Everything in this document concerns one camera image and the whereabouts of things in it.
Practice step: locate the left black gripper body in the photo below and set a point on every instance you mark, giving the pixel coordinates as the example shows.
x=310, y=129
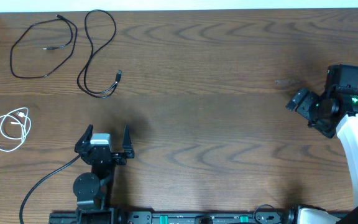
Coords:
x=103, y=154

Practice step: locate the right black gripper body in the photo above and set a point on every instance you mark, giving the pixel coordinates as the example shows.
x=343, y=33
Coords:
x=310, y=107

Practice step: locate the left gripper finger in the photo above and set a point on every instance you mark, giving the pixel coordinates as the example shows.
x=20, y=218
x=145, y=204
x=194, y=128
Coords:
x=83, y=143
x=127, y=144

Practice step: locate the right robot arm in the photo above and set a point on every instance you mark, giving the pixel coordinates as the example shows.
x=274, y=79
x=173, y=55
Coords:
x=332, y=113

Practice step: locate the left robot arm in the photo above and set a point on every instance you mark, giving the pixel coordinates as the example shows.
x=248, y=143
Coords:
x=92, y=189

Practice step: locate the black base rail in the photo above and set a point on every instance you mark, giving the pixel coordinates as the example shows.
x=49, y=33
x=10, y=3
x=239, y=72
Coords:
x=263, y=214

